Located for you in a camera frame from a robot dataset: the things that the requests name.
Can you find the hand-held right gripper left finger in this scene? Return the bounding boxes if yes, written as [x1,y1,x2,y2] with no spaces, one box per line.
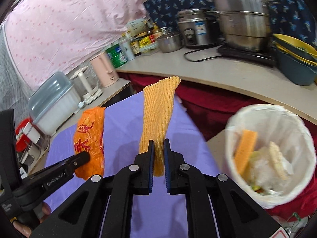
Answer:
[30,140,155,238]

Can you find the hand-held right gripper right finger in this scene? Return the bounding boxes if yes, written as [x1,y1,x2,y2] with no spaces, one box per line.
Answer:
[163,139,291,238]

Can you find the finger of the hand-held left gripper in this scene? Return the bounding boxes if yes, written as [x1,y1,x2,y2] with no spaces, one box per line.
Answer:
[12,151,91,212]

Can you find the orange bag with red print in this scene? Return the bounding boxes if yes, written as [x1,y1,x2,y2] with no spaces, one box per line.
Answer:
[74,107,106,181]

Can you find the yellow foam fruit net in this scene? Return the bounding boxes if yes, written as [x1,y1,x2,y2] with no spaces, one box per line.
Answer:
[139,76,181,178]

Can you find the orange packet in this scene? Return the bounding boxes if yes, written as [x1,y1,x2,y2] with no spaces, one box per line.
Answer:
[234,130,258,176]

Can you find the clear plastic bag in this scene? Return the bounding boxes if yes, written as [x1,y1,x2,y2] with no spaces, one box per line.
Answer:
[250,149,273,189]

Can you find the pale foam fruit net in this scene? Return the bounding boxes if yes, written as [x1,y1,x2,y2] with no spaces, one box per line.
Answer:
[269,141,289,181]

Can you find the white lined waste bin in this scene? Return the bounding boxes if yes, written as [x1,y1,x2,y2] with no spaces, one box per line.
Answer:
[225,104,317,210]

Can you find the person's left hand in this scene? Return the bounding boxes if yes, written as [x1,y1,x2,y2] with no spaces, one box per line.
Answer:
[11,202,52,238]

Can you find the red plastic basin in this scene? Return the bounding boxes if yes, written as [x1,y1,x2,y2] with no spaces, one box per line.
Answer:
[15,118,34,154]

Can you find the white plastic cup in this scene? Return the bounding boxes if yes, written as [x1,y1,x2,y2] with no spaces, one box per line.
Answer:
[21,123,41,144]

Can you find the purple table cloth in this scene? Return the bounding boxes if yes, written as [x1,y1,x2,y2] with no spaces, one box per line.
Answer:
[43,90,222,238]

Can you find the white dish box grey lid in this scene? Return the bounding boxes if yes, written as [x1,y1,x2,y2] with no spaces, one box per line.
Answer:
[28,71,84,136]

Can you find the red cloth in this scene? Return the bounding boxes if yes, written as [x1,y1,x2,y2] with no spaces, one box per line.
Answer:
[116,72,317,219]

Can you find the grey patterned cloth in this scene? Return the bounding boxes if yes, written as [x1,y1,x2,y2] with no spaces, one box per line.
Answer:
[0,25,32,119]

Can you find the glass kettle white base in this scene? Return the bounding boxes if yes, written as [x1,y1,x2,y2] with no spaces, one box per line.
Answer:
[69,68,103,105]

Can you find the pink electric kettle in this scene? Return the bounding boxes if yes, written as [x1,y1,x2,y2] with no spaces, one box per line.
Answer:
[89,52,118,88]

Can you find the beige counter board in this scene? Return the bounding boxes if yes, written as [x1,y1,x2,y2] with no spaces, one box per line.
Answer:
[116,43,317,126]

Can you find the green can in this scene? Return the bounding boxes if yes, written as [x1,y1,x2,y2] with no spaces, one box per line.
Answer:
[105,43,129,69]

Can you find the clear glass food container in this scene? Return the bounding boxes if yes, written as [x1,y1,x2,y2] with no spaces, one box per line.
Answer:
[141,46,159,55]

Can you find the white bottle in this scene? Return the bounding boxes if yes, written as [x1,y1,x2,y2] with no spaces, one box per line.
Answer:
[120,38,136,61]

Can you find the dark sauce bottle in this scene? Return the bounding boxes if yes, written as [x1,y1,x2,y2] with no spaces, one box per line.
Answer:
[130,36,142,56]

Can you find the small steel pot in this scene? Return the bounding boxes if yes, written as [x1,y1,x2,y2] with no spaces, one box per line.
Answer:
[157,32,183,53]

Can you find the yellow label jar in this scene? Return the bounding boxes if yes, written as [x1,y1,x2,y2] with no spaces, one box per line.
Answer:
[137,35,158,49]

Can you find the pink dotted sheet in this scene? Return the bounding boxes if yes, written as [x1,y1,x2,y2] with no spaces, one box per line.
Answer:
[4,0,149,85]

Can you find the black induction cooker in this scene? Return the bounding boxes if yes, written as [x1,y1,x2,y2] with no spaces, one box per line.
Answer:
[217,45,278,67]

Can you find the steel rice cooker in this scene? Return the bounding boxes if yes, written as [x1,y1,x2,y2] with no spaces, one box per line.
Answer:
[177,8,221,49]

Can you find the white green carton box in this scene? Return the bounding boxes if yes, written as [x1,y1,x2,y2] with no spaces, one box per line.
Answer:
[126,18,149,38]

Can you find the blue basin yellow rim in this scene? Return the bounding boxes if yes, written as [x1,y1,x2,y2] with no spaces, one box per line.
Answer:
[272,33,317,63]
[275,46,317,86]

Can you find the steel steamer pot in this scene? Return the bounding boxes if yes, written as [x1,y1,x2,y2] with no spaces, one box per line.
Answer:
[207,0,280,53]

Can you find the navy printed cloth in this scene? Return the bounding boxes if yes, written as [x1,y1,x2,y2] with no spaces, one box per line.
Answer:
[143,0,317,55]

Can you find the black power cable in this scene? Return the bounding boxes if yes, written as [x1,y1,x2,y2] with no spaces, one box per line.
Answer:
[183,47,224,62]

